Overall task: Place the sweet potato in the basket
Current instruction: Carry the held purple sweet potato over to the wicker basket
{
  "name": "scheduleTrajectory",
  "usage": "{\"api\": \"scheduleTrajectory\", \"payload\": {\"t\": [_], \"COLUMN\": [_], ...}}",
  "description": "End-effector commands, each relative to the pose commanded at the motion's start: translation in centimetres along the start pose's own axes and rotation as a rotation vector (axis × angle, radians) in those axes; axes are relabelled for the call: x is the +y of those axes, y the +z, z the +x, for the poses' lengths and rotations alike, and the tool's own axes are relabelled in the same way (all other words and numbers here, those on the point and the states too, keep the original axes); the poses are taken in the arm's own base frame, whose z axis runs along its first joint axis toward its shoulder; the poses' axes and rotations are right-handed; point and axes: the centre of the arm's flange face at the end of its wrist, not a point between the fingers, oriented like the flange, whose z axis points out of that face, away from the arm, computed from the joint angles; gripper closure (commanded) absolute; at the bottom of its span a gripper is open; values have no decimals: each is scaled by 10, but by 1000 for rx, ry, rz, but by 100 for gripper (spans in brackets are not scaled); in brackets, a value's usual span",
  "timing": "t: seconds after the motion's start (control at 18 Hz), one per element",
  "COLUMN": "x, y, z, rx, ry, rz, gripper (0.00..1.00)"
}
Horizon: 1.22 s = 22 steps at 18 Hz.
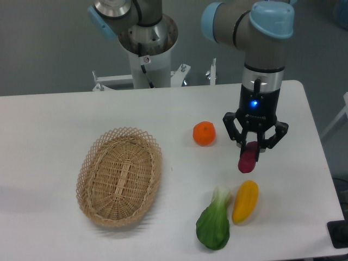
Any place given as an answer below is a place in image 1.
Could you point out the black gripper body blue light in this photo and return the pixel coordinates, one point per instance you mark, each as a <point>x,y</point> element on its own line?
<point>257,112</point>

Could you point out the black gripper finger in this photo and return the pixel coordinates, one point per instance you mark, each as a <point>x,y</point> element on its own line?
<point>233,132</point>
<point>281,129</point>

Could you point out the purple sweet potato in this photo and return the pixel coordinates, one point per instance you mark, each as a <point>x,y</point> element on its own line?
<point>247,161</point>

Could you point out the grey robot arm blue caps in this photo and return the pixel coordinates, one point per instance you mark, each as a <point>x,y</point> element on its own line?
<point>258,28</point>

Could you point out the woven wicker basket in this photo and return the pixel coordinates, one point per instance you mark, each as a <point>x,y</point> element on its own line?
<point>120,177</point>

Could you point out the orange tangerine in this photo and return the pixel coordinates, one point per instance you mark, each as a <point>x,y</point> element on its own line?
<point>204,133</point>

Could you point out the yellow mango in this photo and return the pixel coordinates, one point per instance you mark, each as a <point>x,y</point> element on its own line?
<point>245,201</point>

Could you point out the green bok choy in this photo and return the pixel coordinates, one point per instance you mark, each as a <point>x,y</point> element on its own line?
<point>212,227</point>

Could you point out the black device at table edge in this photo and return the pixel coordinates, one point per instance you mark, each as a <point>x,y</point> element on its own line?
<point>338,233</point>

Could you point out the white frame at right edge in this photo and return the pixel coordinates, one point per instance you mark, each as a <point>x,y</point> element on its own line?
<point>337,123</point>

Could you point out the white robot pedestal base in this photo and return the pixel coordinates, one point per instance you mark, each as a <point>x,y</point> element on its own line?
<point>149,53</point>

